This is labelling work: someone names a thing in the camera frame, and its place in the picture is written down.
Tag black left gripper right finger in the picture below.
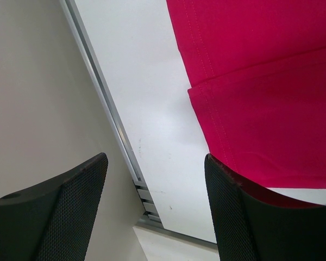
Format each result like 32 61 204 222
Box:
204 154 326 260

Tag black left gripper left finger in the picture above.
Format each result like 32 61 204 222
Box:
0 153 108 260

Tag pink red t shirt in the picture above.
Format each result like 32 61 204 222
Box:
167 1 326 204

